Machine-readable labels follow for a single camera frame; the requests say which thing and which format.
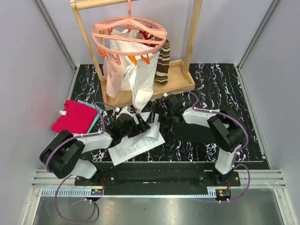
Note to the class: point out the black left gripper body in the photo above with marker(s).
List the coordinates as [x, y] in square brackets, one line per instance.
[134, 129]

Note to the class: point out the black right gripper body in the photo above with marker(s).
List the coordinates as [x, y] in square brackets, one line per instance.
[165, 117]

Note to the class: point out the white signature form sheet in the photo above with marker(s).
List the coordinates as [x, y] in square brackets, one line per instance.
[154, 126]

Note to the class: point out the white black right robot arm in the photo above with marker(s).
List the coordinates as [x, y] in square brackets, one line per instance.
[227, 129]

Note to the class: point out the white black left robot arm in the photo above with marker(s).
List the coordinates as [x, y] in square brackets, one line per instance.
[62, 156]

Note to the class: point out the white printed text sheet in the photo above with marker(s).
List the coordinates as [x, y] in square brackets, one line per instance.
[122, 154]

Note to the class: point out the teal folded cloth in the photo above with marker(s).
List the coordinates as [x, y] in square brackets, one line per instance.
[97, 115]

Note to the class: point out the brown striped sock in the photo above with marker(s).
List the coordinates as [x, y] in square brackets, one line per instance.
[161, 75]

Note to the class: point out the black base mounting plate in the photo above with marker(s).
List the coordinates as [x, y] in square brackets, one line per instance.
[158, 178]

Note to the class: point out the red folded shirt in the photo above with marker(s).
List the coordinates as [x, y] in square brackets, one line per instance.
[76, 118]

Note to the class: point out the pink hanging cloth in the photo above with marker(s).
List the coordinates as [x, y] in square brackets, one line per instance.
[113, 75]

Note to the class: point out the white hanging towel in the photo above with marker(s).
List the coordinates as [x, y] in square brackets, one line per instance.
[139, 79]

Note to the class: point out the red white patterned cloth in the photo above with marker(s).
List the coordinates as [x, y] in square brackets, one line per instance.
[146, 36]

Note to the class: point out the pink round clip hanger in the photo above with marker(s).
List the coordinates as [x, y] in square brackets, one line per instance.
[104, 30]

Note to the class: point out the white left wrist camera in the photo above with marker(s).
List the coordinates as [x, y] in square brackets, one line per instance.
[124, 110]

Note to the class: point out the wooden drying rack frame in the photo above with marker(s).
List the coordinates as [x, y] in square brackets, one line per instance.
[179, 77]

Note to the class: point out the aluminium frame rail left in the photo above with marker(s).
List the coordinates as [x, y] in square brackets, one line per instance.
[52, 28]

